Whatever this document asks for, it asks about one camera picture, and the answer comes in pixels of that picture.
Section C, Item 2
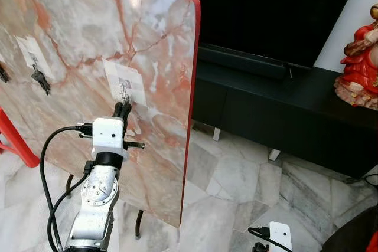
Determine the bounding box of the silver key with ring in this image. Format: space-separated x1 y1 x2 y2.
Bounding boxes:
120 84 131 106

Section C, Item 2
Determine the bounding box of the dark curved table leg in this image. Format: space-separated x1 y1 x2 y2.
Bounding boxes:
64 172 75 198
134 208 145 240

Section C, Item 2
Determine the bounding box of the black-headed key bunch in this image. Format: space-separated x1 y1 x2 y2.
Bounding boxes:
30 63 53 96

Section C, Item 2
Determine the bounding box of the red plastic stool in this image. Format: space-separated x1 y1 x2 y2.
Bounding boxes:
0 107 40 169

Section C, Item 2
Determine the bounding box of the red gold deity statue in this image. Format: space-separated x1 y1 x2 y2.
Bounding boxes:
334 3 378 110

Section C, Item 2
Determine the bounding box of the pink marble folding table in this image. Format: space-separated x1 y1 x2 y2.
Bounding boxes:
0 0 202 229

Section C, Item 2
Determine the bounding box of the black soundbar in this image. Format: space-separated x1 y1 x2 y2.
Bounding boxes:
198 44 291 81

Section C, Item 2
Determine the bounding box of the red cloth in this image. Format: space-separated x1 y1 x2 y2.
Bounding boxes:
365 230 378 252

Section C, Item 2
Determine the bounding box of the black TV console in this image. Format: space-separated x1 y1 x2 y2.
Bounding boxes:
190 57 378 177

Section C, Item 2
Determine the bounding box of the black television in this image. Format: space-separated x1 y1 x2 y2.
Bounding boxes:
135 0 364 68

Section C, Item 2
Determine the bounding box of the dark brown cushion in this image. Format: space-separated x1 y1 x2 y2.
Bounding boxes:
321 205 378 252

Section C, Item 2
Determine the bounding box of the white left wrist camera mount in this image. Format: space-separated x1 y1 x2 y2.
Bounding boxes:
92 117 128 162

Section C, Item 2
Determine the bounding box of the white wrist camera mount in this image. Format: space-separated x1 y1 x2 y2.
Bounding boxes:
269 221 294 252
92 117 128 162

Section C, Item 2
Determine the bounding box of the clear adhesive wall hook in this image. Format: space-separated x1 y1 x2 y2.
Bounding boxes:
103 58 148 107
15 34 53 81

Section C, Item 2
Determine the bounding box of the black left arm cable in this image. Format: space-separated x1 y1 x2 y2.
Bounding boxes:
39 123 95 252

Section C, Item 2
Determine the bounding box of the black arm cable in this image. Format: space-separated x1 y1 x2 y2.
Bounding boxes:
39 123 95 252
247 226 278 252

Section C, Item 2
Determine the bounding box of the black floor cable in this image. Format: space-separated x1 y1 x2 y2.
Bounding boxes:
344 171 378 186

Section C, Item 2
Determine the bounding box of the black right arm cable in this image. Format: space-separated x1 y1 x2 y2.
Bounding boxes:
247 226 278 252

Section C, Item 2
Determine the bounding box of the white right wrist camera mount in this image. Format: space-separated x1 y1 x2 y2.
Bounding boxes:
269 221 294 252

